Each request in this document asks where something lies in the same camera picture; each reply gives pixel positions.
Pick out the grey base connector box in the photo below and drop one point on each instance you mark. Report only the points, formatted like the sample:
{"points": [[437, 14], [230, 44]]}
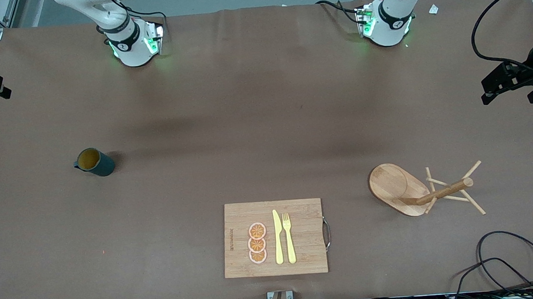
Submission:
{"points": [[154, 37]]}

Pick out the orange slice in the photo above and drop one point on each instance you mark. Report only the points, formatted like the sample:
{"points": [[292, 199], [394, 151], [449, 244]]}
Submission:
{"points": [[257, 231]]}

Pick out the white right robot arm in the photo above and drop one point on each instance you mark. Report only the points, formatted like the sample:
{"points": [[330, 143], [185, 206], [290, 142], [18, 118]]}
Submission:
{"points": [[128, 46]]}

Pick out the yellow plastic knife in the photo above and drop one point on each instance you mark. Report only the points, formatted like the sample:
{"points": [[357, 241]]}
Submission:
{"points": [[278, 242]]}

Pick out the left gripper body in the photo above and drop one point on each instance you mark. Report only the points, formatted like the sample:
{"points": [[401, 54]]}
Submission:
{"points": [[525, 74]]}

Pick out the yellow plastic fork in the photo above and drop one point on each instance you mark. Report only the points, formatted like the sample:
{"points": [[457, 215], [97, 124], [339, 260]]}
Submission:
{"points": [[290, 244]]}

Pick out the bamboo cutting board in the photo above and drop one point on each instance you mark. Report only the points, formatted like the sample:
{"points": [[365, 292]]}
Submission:
{"points": [[305, 240]]}

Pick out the wooden cup rack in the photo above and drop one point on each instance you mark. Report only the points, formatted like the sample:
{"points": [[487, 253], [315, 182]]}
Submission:
{"points": [[393, 185]]}

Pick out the white paper scrap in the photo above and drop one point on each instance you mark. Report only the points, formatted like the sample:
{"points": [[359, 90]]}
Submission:
{"points": [[433, 9]]}

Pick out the teal cup with yellow inside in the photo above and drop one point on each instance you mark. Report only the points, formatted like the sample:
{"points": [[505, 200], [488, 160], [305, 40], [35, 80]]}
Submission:
{"points": [[101, 165]]}

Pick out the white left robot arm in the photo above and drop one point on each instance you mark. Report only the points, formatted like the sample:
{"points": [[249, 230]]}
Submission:
{"points": [[388, 19]]}

